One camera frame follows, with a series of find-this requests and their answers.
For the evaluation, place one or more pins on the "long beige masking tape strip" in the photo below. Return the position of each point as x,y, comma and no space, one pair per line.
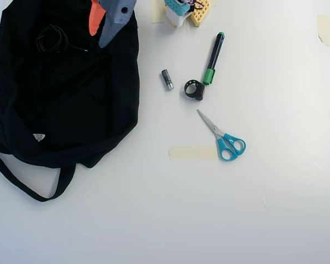
192,153

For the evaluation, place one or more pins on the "torn beige masking tape strip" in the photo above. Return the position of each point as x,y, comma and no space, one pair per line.
325,30

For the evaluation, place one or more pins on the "black fabric bag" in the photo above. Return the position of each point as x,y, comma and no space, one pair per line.
57,96

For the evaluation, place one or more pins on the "narrow beige masking tape strip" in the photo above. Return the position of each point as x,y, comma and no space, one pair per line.
156,13

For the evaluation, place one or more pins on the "black AA battery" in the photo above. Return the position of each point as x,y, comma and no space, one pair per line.
167,79

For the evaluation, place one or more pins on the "yellow perforated base block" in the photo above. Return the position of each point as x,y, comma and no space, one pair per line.
200,15

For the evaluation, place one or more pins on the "black marker with green cap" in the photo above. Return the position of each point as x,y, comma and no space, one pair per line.
215,55

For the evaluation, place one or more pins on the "grey-blue gripper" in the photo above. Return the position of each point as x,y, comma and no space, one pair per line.
114,20

